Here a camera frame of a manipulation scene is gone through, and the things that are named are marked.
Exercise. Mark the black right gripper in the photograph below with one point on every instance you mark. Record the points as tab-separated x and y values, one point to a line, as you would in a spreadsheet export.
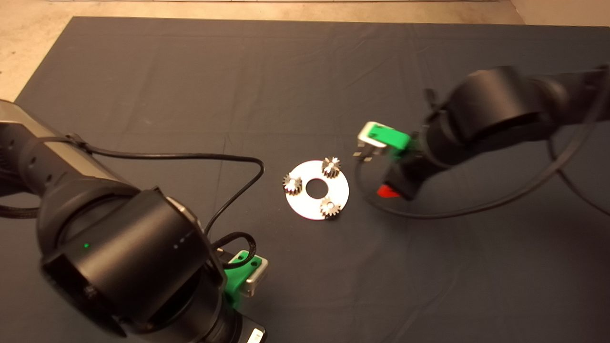
410	176

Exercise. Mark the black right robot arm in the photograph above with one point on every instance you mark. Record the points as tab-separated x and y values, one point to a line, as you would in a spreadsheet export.
500	109

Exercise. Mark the round metal carrier plate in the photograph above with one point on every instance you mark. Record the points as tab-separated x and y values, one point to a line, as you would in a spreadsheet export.
310	207

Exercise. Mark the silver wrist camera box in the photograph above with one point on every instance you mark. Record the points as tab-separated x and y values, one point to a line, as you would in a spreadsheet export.
369	138
255	278

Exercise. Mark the green right camera mount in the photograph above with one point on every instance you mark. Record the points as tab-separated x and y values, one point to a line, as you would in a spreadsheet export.
393	138

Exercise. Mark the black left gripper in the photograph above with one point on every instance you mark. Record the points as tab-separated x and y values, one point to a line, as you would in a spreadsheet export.
248	331

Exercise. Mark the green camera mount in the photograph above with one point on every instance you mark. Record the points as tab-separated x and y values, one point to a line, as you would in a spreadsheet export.
393	138
233	281

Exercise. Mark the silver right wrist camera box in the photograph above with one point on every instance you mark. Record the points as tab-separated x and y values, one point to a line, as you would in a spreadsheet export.
369	138

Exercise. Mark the dark grey table cloth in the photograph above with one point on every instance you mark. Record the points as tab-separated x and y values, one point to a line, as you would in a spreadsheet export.
305	71

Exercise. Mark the green left camera mount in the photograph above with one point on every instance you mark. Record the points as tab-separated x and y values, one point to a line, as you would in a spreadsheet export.
233	281

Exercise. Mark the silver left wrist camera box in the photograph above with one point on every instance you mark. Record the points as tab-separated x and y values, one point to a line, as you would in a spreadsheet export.
255	278

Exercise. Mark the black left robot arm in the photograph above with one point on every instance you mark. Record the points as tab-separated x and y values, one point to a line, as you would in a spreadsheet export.
119	257

